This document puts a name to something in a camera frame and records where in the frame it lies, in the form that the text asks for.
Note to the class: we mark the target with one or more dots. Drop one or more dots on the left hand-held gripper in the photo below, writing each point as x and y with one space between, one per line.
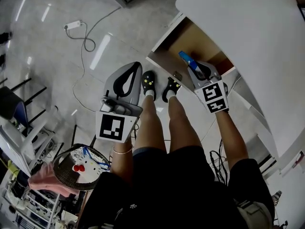
112 128

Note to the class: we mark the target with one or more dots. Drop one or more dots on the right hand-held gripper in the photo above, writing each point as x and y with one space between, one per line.
214 96

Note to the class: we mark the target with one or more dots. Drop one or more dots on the blue packet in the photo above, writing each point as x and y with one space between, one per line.
188 59

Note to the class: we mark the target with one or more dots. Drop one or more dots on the wooden drawer with white front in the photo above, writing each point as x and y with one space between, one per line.
178 39

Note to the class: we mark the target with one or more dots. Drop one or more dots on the person's right forearm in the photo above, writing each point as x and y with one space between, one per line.
233 139

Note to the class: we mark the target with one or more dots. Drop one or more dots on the person's left forearm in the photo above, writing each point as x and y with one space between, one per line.
121 161

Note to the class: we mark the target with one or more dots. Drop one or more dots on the person's left black clog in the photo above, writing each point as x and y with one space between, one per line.
148 82

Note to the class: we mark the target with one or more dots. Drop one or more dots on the person's black clog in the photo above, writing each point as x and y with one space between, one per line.
171 89
148 82

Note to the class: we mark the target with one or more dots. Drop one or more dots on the person's right black clog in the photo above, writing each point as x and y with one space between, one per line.
171 89

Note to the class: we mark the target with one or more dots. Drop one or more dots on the person's left leg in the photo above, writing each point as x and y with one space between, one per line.
150 125

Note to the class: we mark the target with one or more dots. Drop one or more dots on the person's leg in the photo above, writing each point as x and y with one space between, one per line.
183 125
150 125

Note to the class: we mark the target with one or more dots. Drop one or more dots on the person's right leg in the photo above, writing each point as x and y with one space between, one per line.
183 125

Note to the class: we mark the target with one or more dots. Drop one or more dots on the white power strip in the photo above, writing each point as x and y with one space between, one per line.
73 24

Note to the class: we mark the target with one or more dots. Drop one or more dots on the person's black shorts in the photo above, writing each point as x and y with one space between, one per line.
171 156

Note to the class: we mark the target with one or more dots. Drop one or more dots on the white cat plush bag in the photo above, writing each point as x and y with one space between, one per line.
88 168

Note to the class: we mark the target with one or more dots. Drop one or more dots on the black chair with blue back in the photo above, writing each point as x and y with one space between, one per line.
12 104

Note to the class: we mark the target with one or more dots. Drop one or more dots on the person's black top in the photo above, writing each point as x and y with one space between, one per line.
166 199

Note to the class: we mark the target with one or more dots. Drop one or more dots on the pink cloth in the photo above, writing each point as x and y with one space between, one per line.
47 182

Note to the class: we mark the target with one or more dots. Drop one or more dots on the white side table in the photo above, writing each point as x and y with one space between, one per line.
14 147

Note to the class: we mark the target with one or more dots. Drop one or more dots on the beige waist bag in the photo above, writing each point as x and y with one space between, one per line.
255 213

